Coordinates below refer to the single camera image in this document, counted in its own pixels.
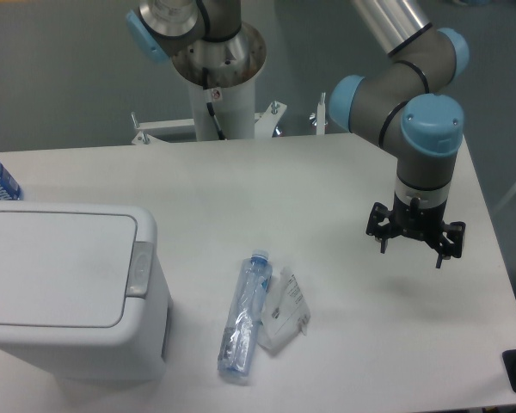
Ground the black cable on pedestal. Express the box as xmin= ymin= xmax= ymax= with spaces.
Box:
xmin=200 ymin=66 xmax=227 ymax=141

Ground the white trash can lid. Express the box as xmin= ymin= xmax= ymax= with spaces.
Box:
xmin=0 ymin=212 xmax=137 ymax=328

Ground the white trash can body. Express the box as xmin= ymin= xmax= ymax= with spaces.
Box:
xmin=0 ymin=201 xmax=172 ymax=380

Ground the clear plastic pouch bag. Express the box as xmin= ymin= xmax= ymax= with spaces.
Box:
xmin=258 ymin=267 xmax=310 ymax=354

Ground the grey trash can push button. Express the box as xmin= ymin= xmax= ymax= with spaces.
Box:
xmin=126 ymin=242 xmax=154 ymax=299

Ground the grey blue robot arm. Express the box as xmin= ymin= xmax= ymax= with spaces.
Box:
xmin=126 ymin=1 xmax=470 ymax=260

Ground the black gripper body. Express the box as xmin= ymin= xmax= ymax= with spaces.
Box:
xmin=387 ymin=188 xmax=447 ymax=242

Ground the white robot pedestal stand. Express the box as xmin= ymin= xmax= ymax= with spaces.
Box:
xmin=130 ymin=21 xmax=328 ymax=146

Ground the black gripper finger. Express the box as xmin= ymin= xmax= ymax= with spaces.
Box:
xmin=433 ymin=221 xmax=466 ymax=268
xmin=365 ymin=202 xmax=398 ymax=253

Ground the crushed clear plastic bottle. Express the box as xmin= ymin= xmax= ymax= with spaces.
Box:
xmin=217 ymin=250 xmax=273 ymax=384

